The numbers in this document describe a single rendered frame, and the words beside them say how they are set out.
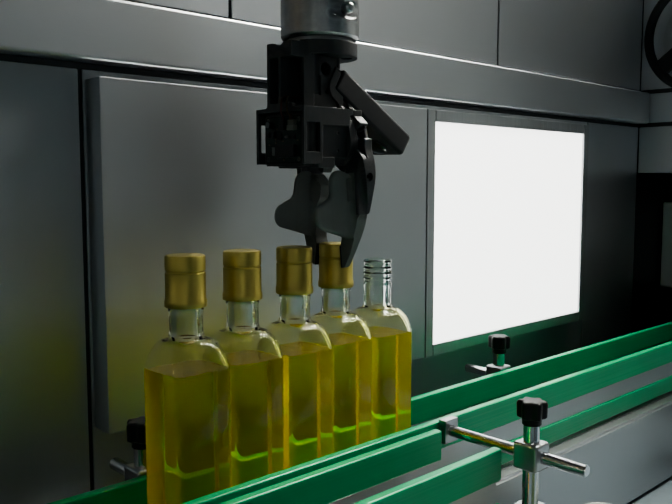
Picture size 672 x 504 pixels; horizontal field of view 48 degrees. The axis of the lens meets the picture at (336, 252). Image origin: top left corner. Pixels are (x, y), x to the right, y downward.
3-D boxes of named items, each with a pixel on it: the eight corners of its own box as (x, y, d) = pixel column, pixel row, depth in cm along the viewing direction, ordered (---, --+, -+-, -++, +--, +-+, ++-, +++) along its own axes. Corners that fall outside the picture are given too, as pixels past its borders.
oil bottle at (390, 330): (376, 484, 87) (376, 298, 85) (413, 499, 82) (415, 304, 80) (339, 498, 83) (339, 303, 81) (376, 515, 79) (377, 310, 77)
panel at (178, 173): (568, 317, 137) (573, 125, 134) (583, 319, 135) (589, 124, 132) (94, 427, 76) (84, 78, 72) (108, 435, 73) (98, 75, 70)
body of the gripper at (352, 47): (254, 171, 73) (253, 44, 72) (321, 172, 79) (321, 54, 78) (306, 171, 68) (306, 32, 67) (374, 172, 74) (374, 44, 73)
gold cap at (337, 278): (336, 283, 79) (336, 240, 79) (360, 286, 76) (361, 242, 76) (311, 286, 77) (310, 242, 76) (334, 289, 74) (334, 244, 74)
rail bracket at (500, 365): (474, 417, 112) (475, 328, 111) (513, 428, 108) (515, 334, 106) (457, 423, 110) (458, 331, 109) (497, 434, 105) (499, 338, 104)
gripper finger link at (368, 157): (333, 218, 74) (324, 130, 75) (346, 218, 76) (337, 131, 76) (366, 212, 71) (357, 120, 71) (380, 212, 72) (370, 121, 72)
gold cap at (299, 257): (297, 289, 75) (296, 244, 74) (320, 292, 72) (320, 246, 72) (268, 292, 72) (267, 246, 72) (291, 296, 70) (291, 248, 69)
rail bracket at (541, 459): (452, 487, 85) (453, 376, 84) (592, 538, 72) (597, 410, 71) (435, 494, 83) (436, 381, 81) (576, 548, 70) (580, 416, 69)
